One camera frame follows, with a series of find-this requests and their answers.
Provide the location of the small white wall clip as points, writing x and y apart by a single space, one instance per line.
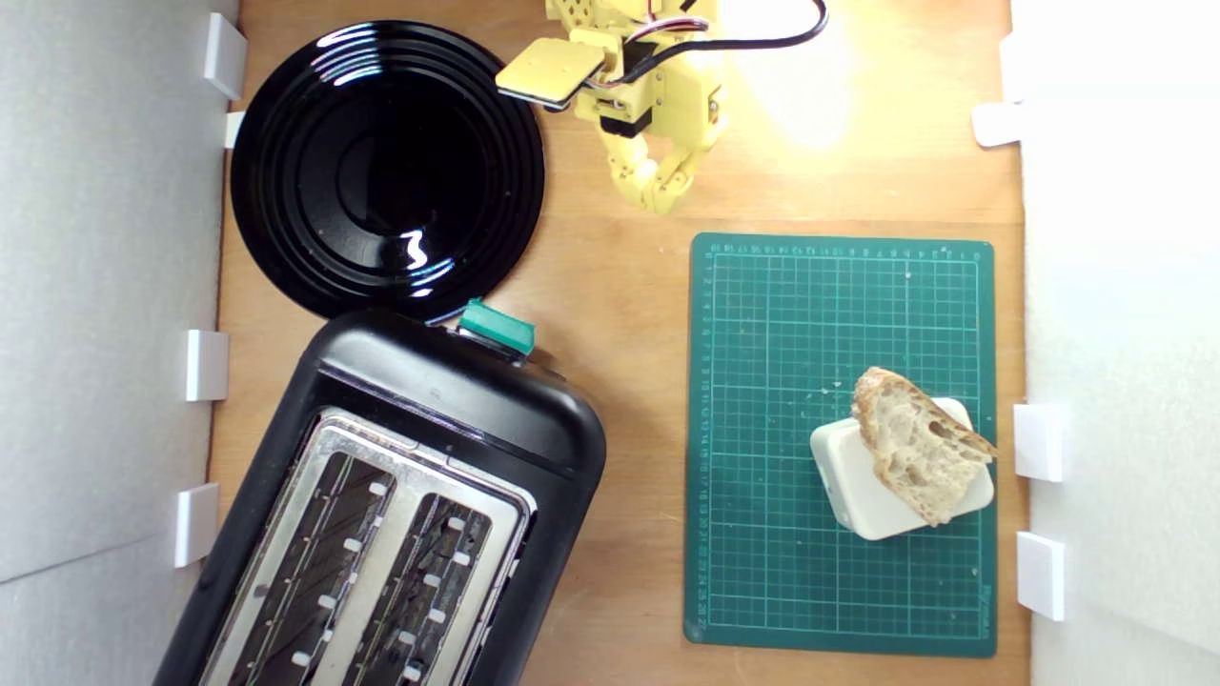
234 129

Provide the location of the green toaster lever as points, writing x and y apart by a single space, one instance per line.
496 326

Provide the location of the brown bread slice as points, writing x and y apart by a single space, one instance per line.
915 448

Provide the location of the yellow wrist camera mount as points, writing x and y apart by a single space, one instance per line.
548 69

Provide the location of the black plate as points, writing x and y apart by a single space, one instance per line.
315 143

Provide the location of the white block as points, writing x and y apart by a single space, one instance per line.
848 486

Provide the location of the green cutting mat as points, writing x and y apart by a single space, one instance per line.
762 333

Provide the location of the black two-slot toaster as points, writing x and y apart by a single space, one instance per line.
457 400

